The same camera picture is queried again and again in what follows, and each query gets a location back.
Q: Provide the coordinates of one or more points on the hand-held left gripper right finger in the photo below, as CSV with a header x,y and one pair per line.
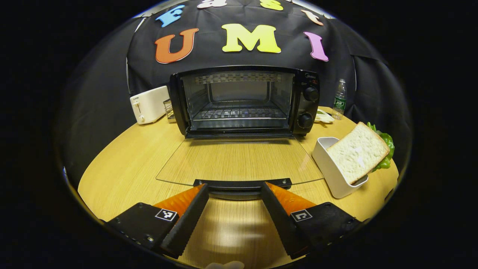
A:
x,y
280,224

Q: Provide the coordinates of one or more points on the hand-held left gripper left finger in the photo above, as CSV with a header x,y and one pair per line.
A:
x,y
186,224

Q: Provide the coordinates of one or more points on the white bread lettuce sandwich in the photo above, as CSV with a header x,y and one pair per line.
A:
x,y
354,153

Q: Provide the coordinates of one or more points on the black electric oven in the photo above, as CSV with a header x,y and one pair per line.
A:
x,y
306,108

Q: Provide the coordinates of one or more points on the white plastic tray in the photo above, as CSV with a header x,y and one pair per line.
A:
x,y
330,172

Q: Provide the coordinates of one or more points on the white divided plate with grains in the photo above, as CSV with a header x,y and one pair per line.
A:
x,y
324,116

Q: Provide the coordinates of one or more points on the white toaster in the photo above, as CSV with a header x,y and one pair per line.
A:
x,y
149,104

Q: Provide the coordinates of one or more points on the clear plastic water bottle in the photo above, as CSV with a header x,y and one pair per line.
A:
x,y
339,102

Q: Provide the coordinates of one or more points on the black backdrop cloth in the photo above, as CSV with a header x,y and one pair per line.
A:
x,y
231,59

